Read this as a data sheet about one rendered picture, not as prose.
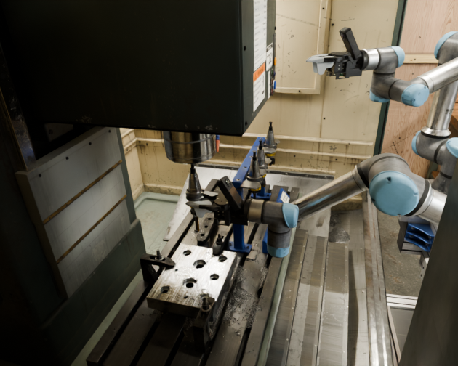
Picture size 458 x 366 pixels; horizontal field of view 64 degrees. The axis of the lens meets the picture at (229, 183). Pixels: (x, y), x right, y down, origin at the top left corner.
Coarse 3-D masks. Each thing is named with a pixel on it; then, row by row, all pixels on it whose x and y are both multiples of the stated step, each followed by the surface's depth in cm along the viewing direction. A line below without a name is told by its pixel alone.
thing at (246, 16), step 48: (0, 0) 96; (48, 0) 92; (96, 0) 89; (144, 0) 86; (192, 0) 82; (240, 0) 80; (48, 48) 99; (96, 48) 95; (144, 48) 91; (192, 48) 88; (240, 48) 85; (48, 96) 106; (96, 96) 102; (144, 96) 97; (192, 96) 93; (240, 96) 90
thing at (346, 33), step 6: (342, 30) 124; (348, 30) 123; (342, 36) 126; (348, 36) 124; (348, 42) 125; (354, 42) 125; (348, 48) 128; (354, 48) 126; (354, 54) 127; (360, 54) 128
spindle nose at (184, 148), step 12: (168, 132) 107; (180, 132) 105; (168, 144) 109; (180, 144) 106; (192, 144) 106; (204, 144) 108; (168, 156) 112; (180, 156) 108; (192, 156) 108; (204, 156) 110
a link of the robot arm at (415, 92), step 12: (456, 60) 130; (432, 72) 128; (444, 72) 127; (456, 72) 128; (396, 84) 129; (408, 84) 125; (420, 84) 123; (432, 84) 126; (444, 84) 128; (396, 96) 128; (408, 96) 124; (420, 96) 123
